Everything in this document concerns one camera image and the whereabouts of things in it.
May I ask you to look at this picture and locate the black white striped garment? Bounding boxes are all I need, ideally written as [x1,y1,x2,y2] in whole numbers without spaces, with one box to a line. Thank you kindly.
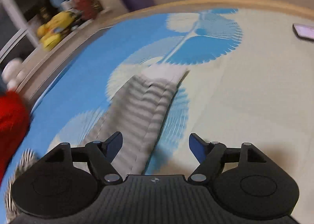
[80,64,188,177]

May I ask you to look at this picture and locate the blue and cream bedsheet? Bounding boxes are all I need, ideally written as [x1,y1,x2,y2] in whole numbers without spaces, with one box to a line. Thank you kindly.
[1,9,313,223]

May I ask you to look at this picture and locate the red knitted pillow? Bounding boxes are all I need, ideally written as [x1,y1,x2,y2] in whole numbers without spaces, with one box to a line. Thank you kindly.
[0,91,30,178]

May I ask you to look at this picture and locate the white plush toy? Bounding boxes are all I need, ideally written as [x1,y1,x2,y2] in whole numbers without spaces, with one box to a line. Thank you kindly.
[2,58,26,91]

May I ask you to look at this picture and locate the yellow plush toy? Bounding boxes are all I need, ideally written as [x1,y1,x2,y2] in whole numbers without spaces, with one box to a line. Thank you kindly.
[37,11,79,51]

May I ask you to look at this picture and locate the red bag on shelf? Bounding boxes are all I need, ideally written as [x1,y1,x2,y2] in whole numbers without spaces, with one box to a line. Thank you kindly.
[74,0,103,20]

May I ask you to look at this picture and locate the smartphone on bed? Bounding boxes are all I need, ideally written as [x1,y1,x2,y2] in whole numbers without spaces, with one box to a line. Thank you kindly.
[292,23,314,41]

